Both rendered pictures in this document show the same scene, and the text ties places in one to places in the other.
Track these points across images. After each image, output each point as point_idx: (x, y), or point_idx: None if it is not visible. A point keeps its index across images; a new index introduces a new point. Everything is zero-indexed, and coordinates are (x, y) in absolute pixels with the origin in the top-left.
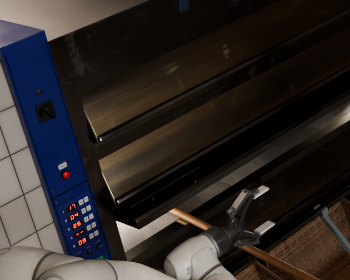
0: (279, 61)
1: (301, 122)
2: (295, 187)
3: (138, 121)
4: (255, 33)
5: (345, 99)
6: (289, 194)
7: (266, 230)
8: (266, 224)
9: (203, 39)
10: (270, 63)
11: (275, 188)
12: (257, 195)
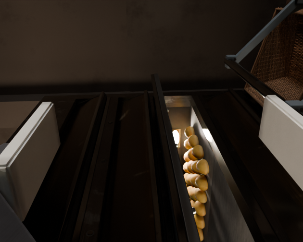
0: (101, 184)
1: (169, 155)
2: (279, 178)
3: None
4: (46, 208)
5: (165, 118)
6: (289, 187)
7: None
8: (276, 132)
9: None
10: (96, 194)
11: (279, 203)
12: (8, 145)
